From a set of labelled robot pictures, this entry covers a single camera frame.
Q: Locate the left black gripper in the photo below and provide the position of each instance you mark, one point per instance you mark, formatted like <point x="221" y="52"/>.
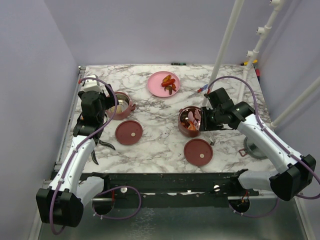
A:
<point x="110" y="100"/>

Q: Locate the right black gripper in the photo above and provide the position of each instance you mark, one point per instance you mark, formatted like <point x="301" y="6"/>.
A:
<point x="205" y="125"/>

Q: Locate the white steamed bun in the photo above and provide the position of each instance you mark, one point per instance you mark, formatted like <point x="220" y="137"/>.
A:
<point x="117" y="110"/>

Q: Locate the pink food tongs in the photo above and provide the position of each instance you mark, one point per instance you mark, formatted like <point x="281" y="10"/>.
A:
<point x="195" y="117"/>

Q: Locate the dark red steel lunch pot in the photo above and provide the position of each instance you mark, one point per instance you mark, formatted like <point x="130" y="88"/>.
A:
<point x="183" y="122"/>

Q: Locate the pink food plate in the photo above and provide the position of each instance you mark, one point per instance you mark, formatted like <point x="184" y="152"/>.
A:
<point x="154" y="84"/>

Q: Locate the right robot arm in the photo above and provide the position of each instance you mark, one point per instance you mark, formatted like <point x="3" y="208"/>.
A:
<point x="293" y="171"/>

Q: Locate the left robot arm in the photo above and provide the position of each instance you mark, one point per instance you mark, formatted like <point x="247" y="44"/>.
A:
<point x="62" y="203"/>

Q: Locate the pink steel lunch pot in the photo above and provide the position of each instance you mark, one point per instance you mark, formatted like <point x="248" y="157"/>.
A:
<point x="127" y="106"/>

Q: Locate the red blue screwdriver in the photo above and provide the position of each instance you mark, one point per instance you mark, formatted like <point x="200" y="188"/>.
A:
<point x="200" y="90"/>

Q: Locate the red white shrimp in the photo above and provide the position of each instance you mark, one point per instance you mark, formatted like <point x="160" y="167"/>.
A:
<point x="192" y="126"/>

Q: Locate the dark pink round lid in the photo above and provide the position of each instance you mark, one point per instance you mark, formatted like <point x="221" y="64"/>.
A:
<point x="128" y="132"/>

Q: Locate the black pliers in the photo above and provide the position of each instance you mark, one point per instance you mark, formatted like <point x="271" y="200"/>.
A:
<point x="102" y="146"/>

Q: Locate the transparent grey pot lid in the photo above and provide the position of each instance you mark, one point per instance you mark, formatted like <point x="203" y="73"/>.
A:
<point x="249" y="148"/>

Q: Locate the red braised meat piece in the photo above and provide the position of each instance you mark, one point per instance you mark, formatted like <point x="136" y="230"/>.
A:
<point x="174" y="87"/>

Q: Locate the red sausage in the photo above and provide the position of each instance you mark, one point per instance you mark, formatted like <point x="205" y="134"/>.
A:
<point x="168" y="82"/>

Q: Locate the dark brown food piece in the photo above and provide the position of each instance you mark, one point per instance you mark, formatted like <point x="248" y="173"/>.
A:
<point x="169" y="89"/>

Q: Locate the yellow brown food piece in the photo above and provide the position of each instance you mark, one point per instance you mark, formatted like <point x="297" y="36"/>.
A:
<point x="167" y="78"/>

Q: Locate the green black screwdriver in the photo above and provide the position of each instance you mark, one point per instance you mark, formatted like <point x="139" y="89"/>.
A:
<point x="178" y="64"/>

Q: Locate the aluminium table edge rail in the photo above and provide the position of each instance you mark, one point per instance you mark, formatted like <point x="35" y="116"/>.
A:
<point x="70" y="116"/>

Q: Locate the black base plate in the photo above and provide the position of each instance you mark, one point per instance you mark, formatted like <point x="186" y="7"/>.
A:
<point x="173" y="190"/>

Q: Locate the white pipe frame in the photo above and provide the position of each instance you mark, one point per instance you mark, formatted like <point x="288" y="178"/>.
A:
<point x="262" y="32"/>

